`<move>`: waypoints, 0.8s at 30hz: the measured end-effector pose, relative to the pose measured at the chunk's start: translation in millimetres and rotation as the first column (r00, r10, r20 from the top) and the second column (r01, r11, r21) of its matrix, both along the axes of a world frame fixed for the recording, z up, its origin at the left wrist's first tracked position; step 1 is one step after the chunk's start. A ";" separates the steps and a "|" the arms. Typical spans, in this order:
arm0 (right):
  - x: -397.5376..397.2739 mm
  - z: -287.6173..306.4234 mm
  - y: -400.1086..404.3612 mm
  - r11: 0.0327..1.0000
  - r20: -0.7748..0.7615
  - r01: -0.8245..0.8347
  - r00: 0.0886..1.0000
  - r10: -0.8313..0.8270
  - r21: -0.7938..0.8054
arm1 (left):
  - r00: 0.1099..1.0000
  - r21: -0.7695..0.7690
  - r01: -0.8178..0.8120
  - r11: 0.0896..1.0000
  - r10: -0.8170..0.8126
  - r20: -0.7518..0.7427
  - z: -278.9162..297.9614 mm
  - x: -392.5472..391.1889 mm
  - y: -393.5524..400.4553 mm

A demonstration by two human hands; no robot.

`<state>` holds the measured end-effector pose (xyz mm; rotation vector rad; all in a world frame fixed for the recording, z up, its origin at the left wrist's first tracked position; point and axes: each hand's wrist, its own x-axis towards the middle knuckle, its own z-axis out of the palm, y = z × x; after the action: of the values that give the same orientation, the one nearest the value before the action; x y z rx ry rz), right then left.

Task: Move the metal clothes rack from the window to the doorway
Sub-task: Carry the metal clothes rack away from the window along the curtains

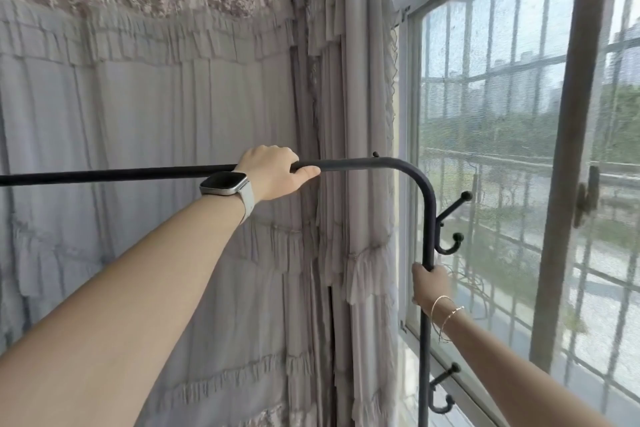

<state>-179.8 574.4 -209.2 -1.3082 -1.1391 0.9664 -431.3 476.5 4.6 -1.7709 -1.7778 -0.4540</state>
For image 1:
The person's left hand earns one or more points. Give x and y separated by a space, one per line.
270 174

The person's right hand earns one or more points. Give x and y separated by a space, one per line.
437 284

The person's left thumb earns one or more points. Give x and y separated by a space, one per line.
306 172

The person's right fingers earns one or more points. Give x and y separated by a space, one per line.
417 286

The black metal clothes rack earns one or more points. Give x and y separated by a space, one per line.
426 221

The person's right forearm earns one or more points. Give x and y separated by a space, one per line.
510 381

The person's left forearm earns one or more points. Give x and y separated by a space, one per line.
125 316

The beige ruffled curtain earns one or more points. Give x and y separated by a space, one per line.
357 116

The white smartwatch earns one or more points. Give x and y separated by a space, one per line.
226 184

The grey ruffled curtain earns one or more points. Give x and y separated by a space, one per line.
150 116

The window security bars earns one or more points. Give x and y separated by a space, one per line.
495 76

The grey window frame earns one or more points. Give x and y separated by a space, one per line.
575 116

